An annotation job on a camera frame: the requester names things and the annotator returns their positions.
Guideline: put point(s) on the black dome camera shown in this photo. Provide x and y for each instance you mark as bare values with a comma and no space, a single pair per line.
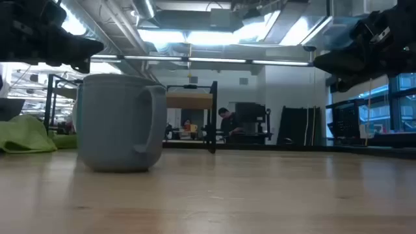
309,48

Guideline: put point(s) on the black monitor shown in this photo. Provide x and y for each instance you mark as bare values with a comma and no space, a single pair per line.
250,113

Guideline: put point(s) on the silver ventilation duct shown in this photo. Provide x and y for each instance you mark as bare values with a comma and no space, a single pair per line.
144,8

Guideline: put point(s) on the long ceiling light bar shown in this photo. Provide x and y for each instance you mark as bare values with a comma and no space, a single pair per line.
214,60

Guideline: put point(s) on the black pegboard rack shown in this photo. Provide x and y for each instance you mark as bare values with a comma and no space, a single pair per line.
344,122

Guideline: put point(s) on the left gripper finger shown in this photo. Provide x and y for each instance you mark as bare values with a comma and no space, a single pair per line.
81,47
83,66

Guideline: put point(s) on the grey wall vent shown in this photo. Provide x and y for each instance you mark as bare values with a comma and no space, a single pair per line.
243,81
193,79

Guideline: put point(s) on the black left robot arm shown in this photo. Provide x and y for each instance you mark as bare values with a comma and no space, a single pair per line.
9,110

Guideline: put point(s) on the black frame wooden shelf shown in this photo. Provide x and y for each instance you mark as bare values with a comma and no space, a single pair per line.
213,123

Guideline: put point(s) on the green cloth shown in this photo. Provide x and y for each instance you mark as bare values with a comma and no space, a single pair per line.
22,136

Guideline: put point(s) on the large grey mug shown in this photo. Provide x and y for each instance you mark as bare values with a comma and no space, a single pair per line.
113,123

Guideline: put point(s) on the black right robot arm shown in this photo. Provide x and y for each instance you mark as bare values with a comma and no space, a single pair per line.
408,11

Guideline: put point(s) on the yellow chair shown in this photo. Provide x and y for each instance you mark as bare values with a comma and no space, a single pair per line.
193,127

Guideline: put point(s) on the person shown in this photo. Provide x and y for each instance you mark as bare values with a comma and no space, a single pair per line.
187,126
229,123

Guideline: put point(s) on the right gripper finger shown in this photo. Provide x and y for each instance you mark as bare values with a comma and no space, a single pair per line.
338,63
354,81

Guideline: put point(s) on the black table edge rail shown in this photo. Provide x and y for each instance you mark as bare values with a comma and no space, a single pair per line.
292,149

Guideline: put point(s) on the black leaning panels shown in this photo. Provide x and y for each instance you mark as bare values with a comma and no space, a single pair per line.
294,125

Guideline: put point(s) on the black desk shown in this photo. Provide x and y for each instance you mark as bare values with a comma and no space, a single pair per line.
250,137

